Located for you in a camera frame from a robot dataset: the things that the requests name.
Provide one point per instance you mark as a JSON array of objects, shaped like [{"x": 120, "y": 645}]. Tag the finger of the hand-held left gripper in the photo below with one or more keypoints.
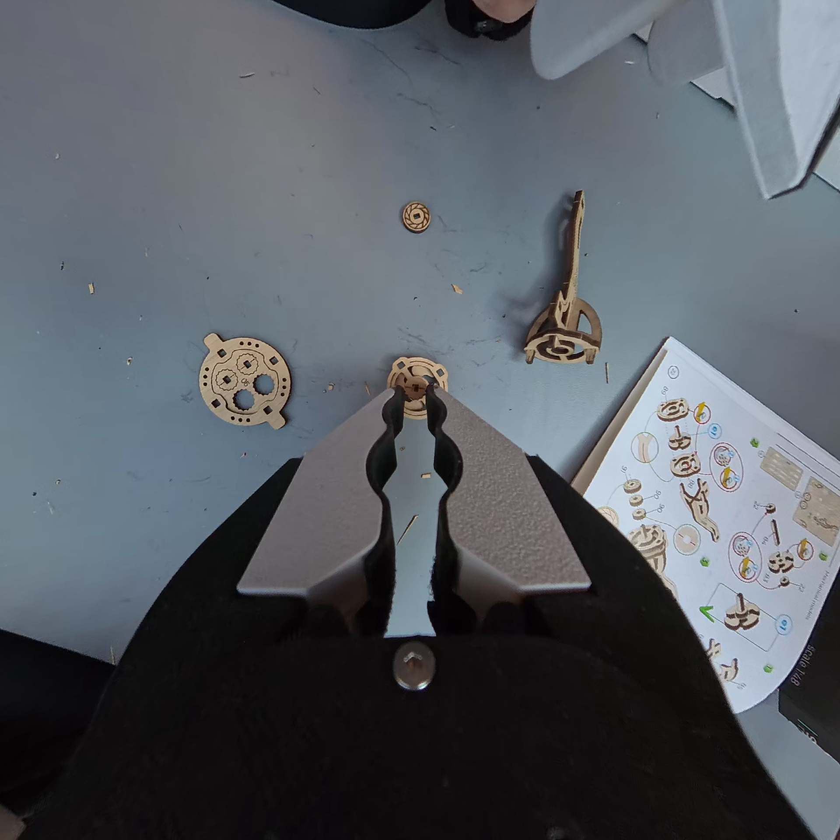
[{"x": 774, "y": 79}]

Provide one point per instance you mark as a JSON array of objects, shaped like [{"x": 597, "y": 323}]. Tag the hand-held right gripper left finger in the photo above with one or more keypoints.
[{"x": 315, "y": 525}]

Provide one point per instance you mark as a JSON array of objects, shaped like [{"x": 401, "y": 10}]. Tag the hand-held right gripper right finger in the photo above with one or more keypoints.
[{"x": 512, "y": 525}]

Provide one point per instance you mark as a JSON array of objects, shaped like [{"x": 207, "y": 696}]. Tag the round wooden hub assembly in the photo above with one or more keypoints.
[{"x": 410, "y": 371}]

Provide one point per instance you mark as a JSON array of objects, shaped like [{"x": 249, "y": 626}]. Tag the small engraved wooden disc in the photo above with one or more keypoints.
[{"x": 416, "y": 226}]

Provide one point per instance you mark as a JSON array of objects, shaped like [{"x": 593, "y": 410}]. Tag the person's left hand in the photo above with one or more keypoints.
[{"x": 502, "y": 8}]

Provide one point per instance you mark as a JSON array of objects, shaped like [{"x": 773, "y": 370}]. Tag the round wooden gear-cutout plate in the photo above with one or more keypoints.
[{"x": 244, "y": 382}]

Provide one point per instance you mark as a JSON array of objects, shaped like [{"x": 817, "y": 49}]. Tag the illustrated instruction booklet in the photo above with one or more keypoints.
[{"x": 722, "y": 538}]

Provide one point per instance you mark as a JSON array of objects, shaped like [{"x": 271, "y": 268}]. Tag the black product box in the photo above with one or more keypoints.
[{"x": 820, "y": 689}]

